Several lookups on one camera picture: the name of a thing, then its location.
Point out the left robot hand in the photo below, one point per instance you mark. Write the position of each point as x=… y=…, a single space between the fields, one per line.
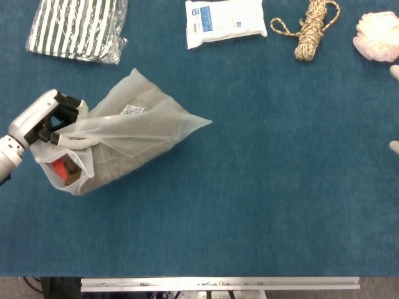
x=32 y=116

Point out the translucent white plastic bag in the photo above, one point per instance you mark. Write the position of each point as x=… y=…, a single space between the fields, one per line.
x=140 y=134

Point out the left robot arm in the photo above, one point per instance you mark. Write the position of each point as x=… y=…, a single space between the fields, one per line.
x=9 y=154

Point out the green white striped bagged clothes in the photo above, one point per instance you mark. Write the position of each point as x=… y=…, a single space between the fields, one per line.
x=74 y=28

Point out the white pouch with blue label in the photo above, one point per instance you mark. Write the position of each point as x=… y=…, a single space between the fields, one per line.
x=224 y=21

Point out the blue felt table mat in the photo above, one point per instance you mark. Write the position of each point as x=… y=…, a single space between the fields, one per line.
x=249 y=187

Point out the aluminium profile rail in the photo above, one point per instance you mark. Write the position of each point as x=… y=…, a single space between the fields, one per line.
x=218 y=284

